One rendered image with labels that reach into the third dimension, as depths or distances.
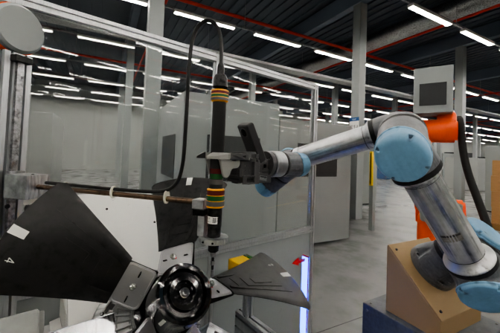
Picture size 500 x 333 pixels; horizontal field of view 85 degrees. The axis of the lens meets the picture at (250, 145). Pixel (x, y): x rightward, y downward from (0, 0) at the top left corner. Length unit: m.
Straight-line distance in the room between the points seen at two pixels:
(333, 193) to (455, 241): 4.31
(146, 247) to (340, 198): 4.52
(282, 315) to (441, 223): 1.51
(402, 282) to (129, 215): 0.91
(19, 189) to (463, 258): 1.21
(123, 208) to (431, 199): 0.89
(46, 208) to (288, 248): 1.57
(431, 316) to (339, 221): 4.30
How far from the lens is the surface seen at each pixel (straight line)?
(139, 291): 0.69
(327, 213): 5.06
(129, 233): 0.98
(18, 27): 1.18
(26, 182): 1.02
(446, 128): 4.43
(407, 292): 1.10
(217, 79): 0.68
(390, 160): 0.70
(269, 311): 2.04
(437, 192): 0.78
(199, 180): 0.86
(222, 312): 1.78
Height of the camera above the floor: 1.51
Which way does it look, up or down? 2 degrees up
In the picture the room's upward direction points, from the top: 2 degrees clockwise
